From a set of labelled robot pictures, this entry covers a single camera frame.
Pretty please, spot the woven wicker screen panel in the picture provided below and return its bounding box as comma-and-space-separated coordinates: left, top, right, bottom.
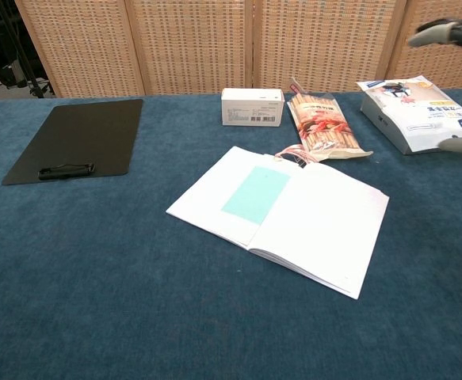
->
14, 0, 147, 98
252, 0, 408, 93
384, 0, 462, 90
125, 0, 256, 96

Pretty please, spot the black metal clipboard clip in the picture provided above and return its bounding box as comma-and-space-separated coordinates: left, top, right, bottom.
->
38, 162, 96, 181

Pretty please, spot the blue velvet tablecloth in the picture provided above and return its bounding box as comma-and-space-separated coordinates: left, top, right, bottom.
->
0, 87, 462, 380

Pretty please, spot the white cardboard box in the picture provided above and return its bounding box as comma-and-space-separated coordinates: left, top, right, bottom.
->
220, 87, 285, 127

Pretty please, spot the black clipboard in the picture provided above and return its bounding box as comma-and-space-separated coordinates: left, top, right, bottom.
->
1, 98, 144, 186

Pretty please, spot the black tripod stand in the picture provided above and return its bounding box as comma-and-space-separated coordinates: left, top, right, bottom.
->
0, 0, 55, 98

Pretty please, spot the open lined notebook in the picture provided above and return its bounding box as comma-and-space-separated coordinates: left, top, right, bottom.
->
166, 146, 390, 301

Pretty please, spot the light blue bookmark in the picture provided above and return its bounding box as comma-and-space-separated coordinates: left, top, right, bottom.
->
220, 144, 315, 246

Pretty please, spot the bamboo chopsticks plastic bag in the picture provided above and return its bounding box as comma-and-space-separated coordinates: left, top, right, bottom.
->
285, 77, 374, 164

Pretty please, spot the white blue plastic package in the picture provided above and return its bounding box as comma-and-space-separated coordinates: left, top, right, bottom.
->
356, 74, 462, 155

